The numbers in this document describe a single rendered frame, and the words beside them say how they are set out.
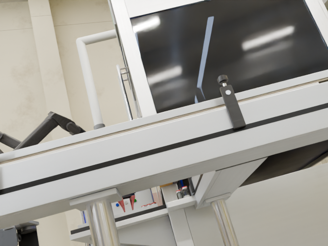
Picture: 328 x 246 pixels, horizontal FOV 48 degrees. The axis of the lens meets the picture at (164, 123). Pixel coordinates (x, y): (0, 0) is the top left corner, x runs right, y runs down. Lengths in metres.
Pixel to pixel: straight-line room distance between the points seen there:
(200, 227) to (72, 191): 0.87
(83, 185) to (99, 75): 5.16
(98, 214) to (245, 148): 0.31
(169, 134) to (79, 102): 4.91
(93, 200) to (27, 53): 5.39
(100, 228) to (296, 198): 1.03
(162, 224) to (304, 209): 0.58
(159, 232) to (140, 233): 0.08
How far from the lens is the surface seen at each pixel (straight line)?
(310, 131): 0.76
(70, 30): 6.28
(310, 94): 0.79
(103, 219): 0.73
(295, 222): 1.58
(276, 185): 1.58
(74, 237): 1.56
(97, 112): 2.82
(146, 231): 1.60
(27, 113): 5.56
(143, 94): 1.65
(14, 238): 1.83
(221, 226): 1.30
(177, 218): 1.50
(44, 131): 1.80
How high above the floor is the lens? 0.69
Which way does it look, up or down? 20 degrees up
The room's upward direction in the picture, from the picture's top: 16 degrees counter-clockwise
